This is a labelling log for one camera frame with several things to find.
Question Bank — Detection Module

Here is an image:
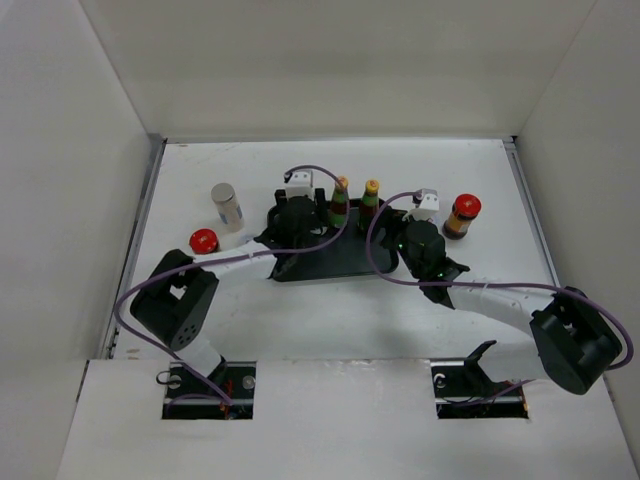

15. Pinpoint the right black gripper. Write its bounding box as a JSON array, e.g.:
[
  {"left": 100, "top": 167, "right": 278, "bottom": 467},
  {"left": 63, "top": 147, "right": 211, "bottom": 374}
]
[{"left": 361, "top": 206, "right": 430, "bottom": 281}]

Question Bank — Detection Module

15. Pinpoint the green sauce bottle yellow cap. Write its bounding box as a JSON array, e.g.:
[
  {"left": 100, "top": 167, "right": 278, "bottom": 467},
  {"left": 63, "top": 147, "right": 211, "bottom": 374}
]
[{"left": 328, "top": 176, "right": 349, "bottom": 229}]

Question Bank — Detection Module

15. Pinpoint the red-lid dark sauce jar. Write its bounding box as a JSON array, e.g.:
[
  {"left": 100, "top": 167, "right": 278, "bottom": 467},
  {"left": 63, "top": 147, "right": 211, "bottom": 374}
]
[{"left": 442, "top": 193, "right": 482, "bottom": 240}]

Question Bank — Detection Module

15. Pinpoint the silver-lid spice jar front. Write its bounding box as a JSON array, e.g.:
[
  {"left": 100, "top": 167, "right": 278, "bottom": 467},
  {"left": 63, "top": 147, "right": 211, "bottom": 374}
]
[{"left": 211, "top": 183, "right": 244, "bottom": 232}]

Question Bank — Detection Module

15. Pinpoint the red-lid chili sauce jar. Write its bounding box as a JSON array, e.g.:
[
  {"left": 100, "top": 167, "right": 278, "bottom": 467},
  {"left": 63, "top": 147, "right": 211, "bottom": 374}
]
[{"left": 189, "top": 228, "right": 220, "bottom": 255}]

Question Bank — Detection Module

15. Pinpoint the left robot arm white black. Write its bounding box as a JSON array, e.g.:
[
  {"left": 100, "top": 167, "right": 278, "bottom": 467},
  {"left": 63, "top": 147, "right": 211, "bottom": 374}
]
[{"left": 129, "top": 188, "right": 328, "bottom": 399}]

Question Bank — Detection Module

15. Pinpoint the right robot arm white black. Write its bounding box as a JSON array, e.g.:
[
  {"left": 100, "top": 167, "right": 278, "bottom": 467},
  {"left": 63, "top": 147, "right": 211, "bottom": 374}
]
[{"left": 382, "top": 214, "right": 623, "bottom": 396}]

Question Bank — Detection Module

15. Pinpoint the black rectangular plastic tray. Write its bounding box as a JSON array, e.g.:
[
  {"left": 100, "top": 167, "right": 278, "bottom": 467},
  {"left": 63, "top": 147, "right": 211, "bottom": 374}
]
[{"left": 271, "top": 198, "right": 375, "bottom": 282}]

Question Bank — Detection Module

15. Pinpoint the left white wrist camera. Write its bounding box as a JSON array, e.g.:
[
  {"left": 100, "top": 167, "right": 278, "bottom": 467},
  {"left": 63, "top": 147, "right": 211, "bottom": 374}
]
[{"left": 284, "top": 169, "right": 314, "bottom": 200}]

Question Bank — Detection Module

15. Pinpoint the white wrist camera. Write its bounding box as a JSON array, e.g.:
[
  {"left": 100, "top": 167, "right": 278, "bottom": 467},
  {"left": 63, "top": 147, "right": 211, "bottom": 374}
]
[
  {"left": 403, "top": 188, "right": 440, "bottom": 222},
  {"left": 284, "top": 169, "right": 314, "bottom": 200}
]

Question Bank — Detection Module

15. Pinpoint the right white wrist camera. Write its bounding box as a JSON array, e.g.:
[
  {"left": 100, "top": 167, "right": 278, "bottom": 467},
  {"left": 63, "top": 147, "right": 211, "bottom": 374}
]
[{"left": 403, "top": 188, "right": 440, "bottom": 222}]

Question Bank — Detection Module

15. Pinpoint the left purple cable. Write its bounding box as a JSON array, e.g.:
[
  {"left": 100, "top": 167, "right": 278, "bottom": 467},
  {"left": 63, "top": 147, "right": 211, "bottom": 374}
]
[{"left": 114, "top": 165, "right": 350, "bottom": 409}]

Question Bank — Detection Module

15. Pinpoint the purple cable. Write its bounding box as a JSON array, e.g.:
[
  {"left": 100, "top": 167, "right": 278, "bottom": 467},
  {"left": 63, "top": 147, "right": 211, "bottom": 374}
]
[
  {"left": 114, "top": 165, "right": 350, "bottom": 409},
  {"left": 365, "top": 188, "right": 635, "bottom": 406}
]

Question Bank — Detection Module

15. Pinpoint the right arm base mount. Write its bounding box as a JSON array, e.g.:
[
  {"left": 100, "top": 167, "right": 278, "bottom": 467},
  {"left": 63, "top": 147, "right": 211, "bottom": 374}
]
[{"left": 430, "top": 340, "right": 529, "bottom": 420}]

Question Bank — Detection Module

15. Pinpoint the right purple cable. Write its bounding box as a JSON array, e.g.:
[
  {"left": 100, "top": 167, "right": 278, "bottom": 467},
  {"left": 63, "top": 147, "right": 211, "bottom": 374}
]
[{"left": 365, "top": 188, "right": 635, "bottom": 406}]

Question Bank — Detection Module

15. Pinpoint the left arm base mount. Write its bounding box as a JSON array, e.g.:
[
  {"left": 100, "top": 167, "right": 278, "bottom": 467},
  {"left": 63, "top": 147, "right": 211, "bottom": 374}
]
[{"left": 156, "top": 362, "right": 257, "bottom": 421}]

